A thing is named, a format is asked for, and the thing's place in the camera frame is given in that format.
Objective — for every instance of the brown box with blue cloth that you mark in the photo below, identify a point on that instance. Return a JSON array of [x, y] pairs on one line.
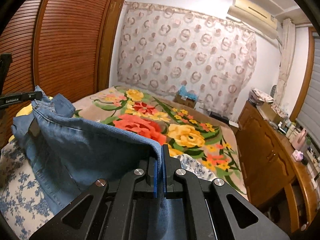
[[186, 98]]

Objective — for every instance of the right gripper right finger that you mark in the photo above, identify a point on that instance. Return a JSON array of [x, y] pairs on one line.
[[214, 209]]

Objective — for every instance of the cardboard box on cabinet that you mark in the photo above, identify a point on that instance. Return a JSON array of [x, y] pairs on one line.
[[271, 112]]

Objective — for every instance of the stack of papers on cabinet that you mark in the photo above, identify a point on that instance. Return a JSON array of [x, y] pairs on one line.
[[259, 97]]

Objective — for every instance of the circle patterned sheer curtain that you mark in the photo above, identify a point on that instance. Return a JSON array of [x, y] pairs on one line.
[[163, 49]]

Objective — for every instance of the yellow Pikachu plush toy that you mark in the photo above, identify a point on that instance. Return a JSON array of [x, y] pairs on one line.
[[24, 111]]

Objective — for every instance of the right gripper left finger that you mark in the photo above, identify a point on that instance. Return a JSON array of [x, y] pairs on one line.
[[106, 210]]

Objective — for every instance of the wooden sideboard cabinet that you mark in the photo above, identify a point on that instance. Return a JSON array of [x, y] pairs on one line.
[[272, 177]]

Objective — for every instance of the grey roller window blind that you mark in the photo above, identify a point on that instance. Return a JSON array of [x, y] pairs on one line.
[[309, 116]]

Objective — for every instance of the white wall air conditioner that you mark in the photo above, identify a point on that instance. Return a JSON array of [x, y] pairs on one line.
[[255, 16]]

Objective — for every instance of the blue denim jeans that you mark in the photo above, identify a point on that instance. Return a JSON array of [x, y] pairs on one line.
[[69, 148]]

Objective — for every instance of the blue white floral bedsheet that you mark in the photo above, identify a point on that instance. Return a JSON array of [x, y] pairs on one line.
[[25, 209]]

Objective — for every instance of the colourful floral blanket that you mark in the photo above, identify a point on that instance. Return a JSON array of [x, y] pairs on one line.
[[203, 145]]

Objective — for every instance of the pink bottle on cabinet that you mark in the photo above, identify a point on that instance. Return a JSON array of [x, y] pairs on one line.
[[299, 140]]

